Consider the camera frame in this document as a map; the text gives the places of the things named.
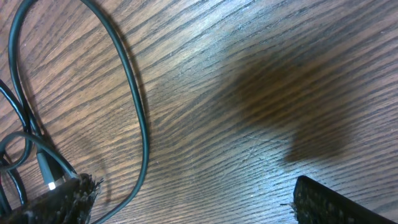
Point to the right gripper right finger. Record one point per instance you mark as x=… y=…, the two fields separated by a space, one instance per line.
x=315 y=203

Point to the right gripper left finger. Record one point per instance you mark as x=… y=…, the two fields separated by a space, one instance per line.
x=69 y=203

